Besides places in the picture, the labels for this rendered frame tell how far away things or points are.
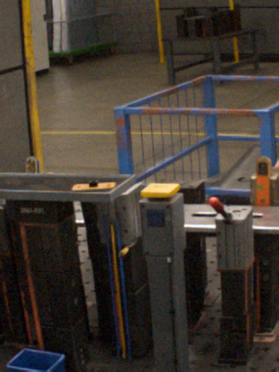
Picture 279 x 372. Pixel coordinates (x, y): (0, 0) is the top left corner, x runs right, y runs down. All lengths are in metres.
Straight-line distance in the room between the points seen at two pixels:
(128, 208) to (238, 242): 0.25
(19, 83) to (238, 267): 4.02
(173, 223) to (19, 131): 4.10
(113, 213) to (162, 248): 0.23
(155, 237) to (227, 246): 0.20
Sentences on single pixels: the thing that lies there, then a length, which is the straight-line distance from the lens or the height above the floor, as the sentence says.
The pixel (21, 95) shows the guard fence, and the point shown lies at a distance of 5.59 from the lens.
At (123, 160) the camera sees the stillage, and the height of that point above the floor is 0.69.
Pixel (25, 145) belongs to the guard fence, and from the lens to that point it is 5.65.
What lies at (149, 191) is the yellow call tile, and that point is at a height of 1.16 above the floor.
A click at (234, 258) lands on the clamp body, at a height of 0.97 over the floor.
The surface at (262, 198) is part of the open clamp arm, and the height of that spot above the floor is 1.01.
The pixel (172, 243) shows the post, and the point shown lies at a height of 1.06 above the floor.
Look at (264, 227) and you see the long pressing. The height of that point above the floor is 1.00.
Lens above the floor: 1.56
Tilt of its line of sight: 15 degrees down
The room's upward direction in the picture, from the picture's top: 5 degrees counter-clockwise
